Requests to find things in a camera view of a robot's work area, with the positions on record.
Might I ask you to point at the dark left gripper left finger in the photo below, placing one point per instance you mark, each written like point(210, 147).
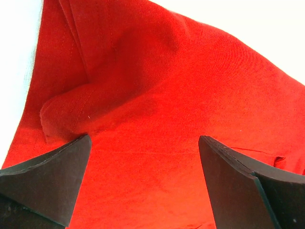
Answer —
point(41, 193)

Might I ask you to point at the red t shirt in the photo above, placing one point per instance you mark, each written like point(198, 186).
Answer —
point(145, 83)

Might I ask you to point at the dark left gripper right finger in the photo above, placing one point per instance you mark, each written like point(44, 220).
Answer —
point(248, 194)

